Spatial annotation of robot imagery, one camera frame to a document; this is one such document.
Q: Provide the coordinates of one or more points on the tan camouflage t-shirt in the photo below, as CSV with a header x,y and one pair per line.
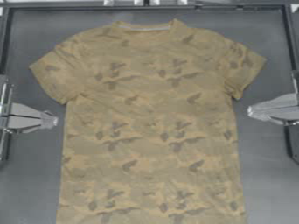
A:
x,y
147,116

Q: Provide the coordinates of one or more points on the silver metal bracket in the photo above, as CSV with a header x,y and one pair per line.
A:
x,y
108,2

